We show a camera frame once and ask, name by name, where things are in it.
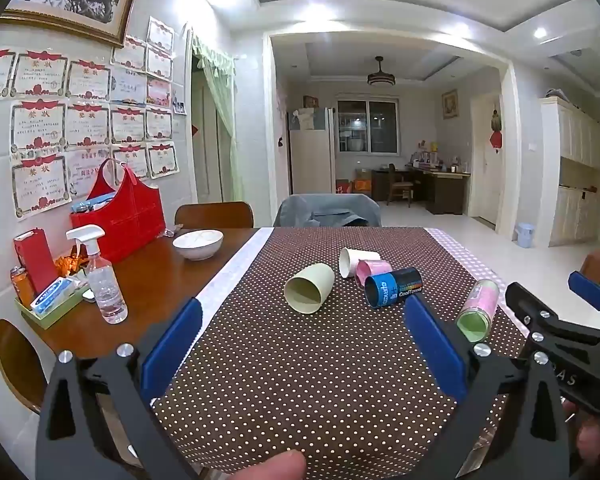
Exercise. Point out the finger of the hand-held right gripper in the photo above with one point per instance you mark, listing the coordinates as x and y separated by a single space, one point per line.
587 290
527 305

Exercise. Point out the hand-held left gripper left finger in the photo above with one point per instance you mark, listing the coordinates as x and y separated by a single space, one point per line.
172 340

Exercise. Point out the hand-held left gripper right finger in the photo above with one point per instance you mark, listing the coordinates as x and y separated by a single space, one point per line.
437 345

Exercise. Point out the pink cup with green inside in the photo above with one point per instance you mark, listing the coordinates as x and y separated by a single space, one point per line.
480 305

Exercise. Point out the blue and black cup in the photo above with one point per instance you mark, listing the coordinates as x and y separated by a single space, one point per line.
395 287

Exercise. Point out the pink paper cup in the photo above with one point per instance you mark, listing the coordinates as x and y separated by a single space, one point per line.
375 267

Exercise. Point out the white paper cup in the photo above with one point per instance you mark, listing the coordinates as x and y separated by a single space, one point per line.
350 262

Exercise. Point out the cream paper cup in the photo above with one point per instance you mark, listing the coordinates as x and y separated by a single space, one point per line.
312 285

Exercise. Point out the person's right hand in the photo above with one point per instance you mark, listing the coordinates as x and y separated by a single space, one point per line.
594 440

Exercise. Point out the person's left hand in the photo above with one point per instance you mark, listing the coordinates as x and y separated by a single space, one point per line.
275 466

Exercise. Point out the blue waste bin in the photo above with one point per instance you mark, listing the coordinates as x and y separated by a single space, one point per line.
525 236

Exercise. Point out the clear spray bottle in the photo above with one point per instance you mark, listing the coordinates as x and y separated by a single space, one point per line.
105 285

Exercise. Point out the white bowl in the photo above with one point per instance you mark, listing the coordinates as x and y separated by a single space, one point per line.
198 246

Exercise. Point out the green tray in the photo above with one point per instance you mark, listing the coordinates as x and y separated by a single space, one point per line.
55 316

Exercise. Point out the red tote bag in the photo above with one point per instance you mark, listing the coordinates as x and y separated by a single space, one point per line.
125 225

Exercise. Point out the gold foil wrapper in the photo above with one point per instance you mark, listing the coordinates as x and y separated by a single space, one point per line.
70 265

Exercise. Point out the blue and white tissue pack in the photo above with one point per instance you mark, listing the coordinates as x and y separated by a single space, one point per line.
52 296

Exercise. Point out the white door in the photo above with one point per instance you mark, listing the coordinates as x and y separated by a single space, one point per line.
482 180

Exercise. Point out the brown polka dot tablecloth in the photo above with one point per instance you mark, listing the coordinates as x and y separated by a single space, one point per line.
305 370

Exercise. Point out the dark wooden desk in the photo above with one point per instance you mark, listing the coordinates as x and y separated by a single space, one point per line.
445 192

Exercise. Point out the blue and white packet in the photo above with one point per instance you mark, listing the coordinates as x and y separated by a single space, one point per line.
92 205

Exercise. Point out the red box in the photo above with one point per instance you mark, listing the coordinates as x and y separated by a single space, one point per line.
37 257

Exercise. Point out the orange drink can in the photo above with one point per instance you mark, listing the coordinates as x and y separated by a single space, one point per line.
21 285

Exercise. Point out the dark desk chair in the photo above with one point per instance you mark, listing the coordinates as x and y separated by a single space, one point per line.
397 185

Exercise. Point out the grey jacket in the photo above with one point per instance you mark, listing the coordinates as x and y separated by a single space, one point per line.
325 207

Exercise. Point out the red door ornament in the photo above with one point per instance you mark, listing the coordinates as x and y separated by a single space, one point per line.
495 130

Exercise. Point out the cardboard box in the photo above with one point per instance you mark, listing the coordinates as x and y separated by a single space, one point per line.
362 182

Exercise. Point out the framed portrait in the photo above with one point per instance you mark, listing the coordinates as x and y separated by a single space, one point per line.
449 104

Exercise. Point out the beige refrigerator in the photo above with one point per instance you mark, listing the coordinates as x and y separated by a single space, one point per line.
310 160

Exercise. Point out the window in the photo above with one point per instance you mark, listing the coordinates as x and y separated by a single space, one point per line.
367 127

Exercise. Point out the green door curtain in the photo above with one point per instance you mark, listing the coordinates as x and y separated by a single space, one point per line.
220 105

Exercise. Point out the group of award certificates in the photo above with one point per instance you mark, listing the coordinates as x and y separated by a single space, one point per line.
35 120

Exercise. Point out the round ceiling lamp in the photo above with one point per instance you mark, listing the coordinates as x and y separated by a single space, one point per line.
381 78

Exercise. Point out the cream wall cabinet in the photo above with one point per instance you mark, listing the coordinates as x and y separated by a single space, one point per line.
575 170

